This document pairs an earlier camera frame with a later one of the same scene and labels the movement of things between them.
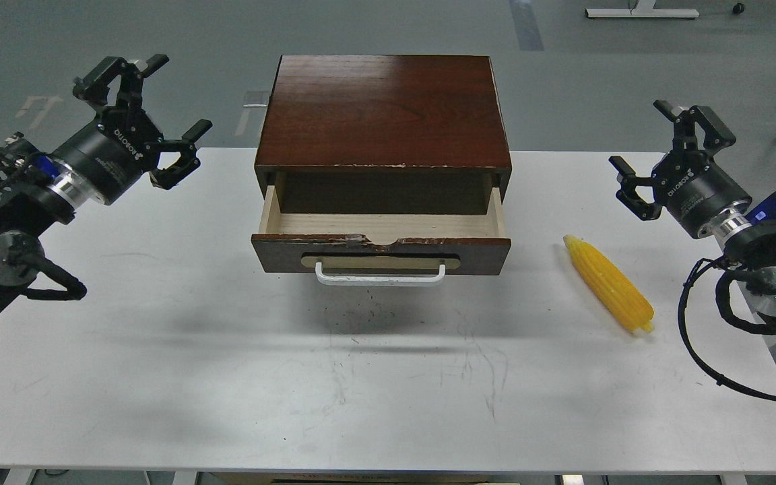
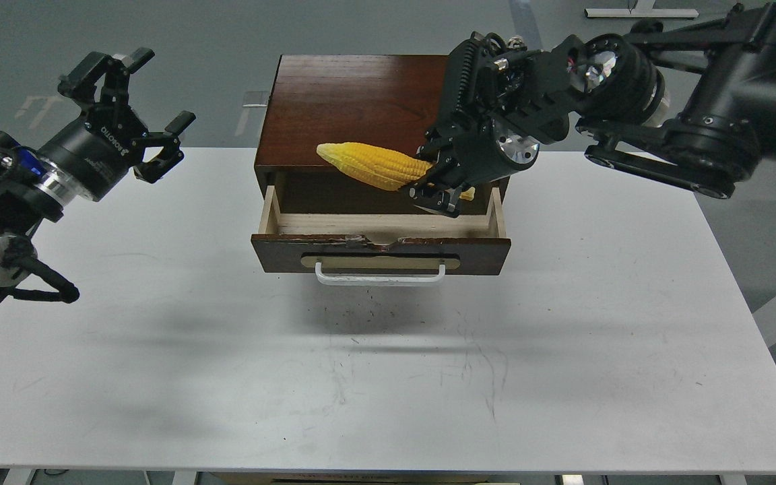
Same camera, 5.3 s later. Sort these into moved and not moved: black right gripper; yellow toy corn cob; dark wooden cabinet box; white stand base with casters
Moved: yellow toy corn cob; black right gripper
Not moved: white stand base with casters; dark wooden cabinet box
